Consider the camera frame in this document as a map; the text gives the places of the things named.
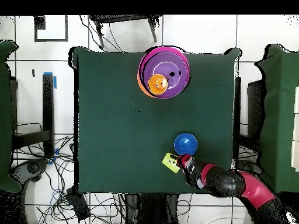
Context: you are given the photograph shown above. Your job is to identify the yellow plastic cup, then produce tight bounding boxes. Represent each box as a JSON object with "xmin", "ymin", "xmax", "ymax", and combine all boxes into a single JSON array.
[{"xmin": 162, "ymin": 152, "xmax": 181, "ymax": 174}]

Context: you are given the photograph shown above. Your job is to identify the small blue plastic bowl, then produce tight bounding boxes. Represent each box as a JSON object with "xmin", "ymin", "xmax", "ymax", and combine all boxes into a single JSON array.
[{"xmin": 173, "ymin": 133, "xmax": 199, "ymax": 156}]

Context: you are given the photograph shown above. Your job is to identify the orange plastic cup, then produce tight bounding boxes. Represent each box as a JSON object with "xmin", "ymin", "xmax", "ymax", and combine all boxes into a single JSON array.
[{"xmin": 147, "ymin": 73, "xmax": 169, "ymax": 96}]

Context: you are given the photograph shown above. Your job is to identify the large orange plastic bowl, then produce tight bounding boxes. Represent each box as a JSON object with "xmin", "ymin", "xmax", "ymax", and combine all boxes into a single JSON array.
[{"xmin": 137, "ymin": 74, "xmax": 155, "ymax": 99}]

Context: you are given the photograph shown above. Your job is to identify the purple plastic bowl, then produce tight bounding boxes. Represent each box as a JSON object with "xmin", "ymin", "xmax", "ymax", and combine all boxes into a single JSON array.
[{"xmin": 142, "ymin": 51, "xmax": 192, "ymax": 99}]

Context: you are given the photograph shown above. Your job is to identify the large pink plastic bowl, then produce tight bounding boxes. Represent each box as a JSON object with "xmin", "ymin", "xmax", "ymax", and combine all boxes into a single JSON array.
[{"xmin": 137, "ymin": 45, "xmax": 191, "ymax": 94}]

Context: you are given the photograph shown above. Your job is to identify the black office chair base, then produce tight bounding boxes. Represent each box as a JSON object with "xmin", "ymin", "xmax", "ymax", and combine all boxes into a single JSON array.
[
  {"xmin": 10, "ymin": 158, "xmax": 50, "ymax": 183},
  {"xmin": 235, "ymin": 159, "xmax": 263, "ymax": 174}
]

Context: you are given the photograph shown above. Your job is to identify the dark green table cloth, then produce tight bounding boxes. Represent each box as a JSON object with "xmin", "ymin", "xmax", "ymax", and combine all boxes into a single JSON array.
[{"xmin": 68, "ymin": 44, "xmax": 242, "ymax": 196}]

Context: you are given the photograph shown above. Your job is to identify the black metal floor stand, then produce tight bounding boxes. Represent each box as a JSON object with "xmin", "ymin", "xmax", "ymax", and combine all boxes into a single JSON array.
[
  {"xmin": 247, "ymin": 80, "xmax": 266, "ymax": 138},
  {"xmin": 11, "ymin": 73, "xmax": 55, "ymax": 159}
]

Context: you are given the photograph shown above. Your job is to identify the green cloth covered table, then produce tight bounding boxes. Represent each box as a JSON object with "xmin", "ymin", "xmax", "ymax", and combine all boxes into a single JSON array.
[
  {"xmin": 0, "ymin": 40, "xmax": 22, "ymax": 193},
  {"xmin": 254, "ymin": 44, "xmax": 299, "ymax": 193}
]

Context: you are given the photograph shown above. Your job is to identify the black power box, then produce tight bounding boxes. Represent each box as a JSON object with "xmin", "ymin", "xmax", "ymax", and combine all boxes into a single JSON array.
[{"xmin": 66, "ymin": 187, "xmax": 91, "ymax": 221}]

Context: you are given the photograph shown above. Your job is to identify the blue tape strip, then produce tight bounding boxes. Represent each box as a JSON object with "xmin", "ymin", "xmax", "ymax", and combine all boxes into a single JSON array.
[
  {"xmin": 47, "ymin": 147, "xmax": 60, "ymax": 165},
  {"xmin": 43, "ymin": 72, "xmax": 57, "ymax": 89}
]

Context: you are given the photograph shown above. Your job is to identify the black metal stand legs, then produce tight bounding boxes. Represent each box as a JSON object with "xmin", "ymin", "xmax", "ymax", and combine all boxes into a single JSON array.
[{"xmin": 89, "ymin": 15, "xmax": 163, "ymax": 50}]

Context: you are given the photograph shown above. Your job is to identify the tangle of cables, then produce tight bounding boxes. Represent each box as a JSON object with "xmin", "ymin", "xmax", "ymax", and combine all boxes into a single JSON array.
[{"xmin": 13, "ymin": 122, "xmax": 127, "ymax": 224}]

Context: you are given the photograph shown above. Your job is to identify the black square frame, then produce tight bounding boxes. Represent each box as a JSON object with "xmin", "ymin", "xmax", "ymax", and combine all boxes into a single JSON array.
[{"xmin": 34, "ymin": 15, "xmax": 69, "ymax": 43}]

